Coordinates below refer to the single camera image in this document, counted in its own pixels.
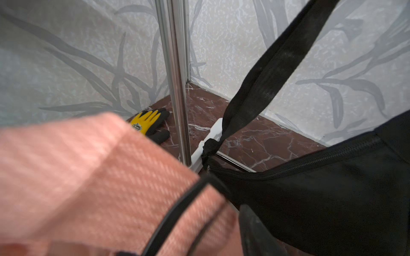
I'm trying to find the yellow black work glove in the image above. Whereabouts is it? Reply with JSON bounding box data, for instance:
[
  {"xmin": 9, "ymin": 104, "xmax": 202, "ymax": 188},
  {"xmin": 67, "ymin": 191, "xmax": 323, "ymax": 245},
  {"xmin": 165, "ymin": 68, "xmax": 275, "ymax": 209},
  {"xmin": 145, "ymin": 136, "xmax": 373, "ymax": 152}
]
[{"xmin": 129, "ymin": 108, "xmax": 170, "ymax": 145}]

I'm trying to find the pink sling bag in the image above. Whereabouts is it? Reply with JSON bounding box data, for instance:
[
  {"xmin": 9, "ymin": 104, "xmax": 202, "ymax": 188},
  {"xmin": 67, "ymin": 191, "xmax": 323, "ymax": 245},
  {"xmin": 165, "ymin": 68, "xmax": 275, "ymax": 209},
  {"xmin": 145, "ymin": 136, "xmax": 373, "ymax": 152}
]
[{"xmin": 0, "ymin": 111, "xmax": 244, "ymax": 256}]

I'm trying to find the white and chrome garment rack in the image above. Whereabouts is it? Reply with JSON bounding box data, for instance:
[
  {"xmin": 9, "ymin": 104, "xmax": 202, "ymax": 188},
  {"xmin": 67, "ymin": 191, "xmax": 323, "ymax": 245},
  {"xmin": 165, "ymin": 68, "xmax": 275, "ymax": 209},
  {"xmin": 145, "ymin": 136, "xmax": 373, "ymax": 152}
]
[{"xmin": 155, "ymin": 0, "xmax": 257, "ymax": 173}]

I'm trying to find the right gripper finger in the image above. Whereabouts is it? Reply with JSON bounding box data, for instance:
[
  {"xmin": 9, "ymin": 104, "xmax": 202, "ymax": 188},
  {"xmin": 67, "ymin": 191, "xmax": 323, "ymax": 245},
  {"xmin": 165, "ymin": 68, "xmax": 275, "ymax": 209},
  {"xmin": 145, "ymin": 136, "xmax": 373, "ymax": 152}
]
[{"xmin": 239, "ymin": 204, "xmax": 287, "ymax": 256}]

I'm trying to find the black sling bag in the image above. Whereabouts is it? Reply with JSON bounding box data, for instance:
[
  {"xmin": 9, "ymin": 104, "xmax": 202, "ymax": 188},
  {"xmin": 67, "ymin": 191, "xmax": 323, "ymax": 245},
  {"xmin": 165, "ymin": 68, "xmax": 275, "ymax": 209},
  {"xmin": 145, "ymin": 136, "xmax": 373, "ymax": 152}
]
[{"xmin": 202, "ymin": 1, "xmax": 410, "ymax": 256}]

